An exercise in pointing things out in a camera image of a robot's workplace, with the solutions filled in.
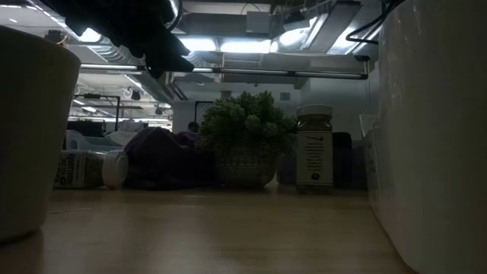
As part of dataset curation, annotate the black metal rack frame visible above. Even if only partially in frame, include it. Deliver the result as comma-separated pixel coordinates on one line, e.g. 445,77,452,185
72,93,122,132

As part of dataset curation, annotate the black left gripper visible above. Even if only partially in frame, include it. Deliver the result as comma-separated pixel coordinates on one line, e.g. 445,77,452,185
144,26,196,80

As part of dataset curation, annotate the grey ceiling junction box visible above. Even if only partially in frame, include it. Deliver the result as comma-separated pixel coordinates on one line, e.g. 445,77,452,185
245,11,271,35

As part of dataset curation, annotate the silver frame bar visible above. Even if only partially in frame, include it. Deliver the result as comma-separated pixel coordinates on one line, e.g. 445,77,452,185
80,63,369,81

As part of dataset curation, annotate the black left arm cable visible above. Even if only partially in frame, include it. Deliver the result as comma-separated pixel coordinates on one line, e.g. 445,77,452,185
166,0,185,32

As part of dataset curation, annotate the black rectangular frame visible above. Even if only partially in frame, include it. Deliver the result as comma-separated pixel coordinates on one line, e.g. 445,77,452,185
193,100,215,133

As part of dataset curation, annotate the purple cloth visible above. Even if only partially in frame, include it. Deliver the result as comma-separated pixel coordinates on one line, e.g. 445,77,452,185
122,126,221,191

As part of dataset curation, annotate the green artificial plant in pot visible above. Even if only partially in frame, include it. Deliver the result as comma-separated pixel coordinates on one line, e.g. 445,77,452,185
196,90,298,190

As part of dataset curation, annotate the white plastic bin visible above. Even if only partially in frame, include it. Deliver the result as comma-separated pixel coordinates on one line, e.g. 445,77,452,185
359,0,487,274

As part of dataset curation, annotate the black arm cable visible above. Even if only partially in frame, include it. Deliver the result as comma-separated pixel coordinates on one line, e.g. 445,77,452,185
344,0,399,46
166,0,185,32

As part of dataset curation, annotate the white cup at left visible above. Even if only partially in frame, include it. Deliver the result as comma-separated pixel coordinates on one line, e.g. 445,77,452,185
0,24,82,244

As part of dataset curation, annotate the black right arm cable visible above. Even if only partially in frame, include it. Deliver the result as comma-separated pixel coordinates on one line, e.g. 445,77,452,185
344,0,399,46

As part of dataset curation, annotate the everything seasoning jar white cap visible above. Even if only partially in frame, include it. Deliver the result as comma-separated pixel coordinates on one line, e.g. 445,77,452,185
53,149,129,190

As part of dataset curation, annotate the ceiling light panel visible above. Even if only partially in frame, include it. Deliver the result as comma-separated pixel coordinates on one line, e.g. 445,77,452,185
177,36,218,53
218,37,277,54

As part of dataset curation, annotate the glass herb jar white lid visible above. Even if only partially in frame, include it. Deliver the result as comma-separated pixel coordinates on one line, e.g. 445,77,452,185
295,104,335,195

